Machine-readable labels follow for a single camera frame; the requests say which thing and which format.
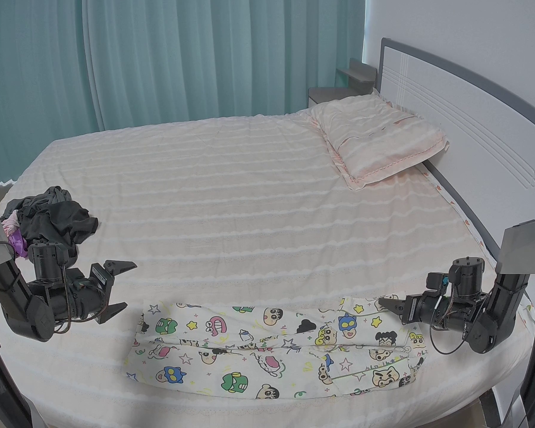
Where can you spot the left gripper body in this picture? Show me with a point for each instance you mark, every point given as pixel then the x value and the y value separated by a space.
pixel 99 279

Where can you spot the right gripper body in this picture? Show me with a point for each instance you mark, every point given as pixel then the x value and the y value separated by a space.
pixel 412 310

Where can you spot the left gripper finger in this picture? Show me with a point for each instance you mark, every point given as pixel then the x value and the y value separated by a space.
pixel 109 312
pixel 118 266

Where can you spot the white printed pyjama top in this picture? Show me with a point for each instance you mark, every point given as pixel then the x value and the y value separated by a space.
pixel 272 355

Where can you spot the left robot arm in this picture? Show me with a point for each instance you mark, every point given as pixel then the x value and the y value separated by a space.
pixel 26 314

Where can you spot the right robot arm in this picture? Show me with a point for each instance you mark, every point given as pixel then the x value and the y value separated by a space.
pixel 526 243

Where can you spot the pile of clothes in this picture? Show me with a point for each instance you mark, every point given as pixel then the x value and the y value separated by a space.
pixel 67 216

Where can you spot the bed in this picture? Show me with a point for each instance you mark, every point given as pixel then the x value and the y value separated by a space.
pixel 249 194

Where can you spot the cream pillow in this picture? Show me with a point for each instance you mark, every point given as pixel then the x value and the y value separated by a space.
pixel 374 141

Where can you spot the blue-green curtain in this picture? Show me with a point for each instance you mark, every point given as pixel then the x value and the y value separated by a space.
pixel 31 69
pixel 227 38

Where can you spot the grey white bedside table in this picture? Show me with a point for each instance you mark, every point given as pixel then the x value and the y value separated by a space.
pixel 334 94

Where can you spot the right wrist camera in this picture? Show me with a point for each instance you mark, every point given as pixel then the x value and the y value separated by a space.
pixel 437 282

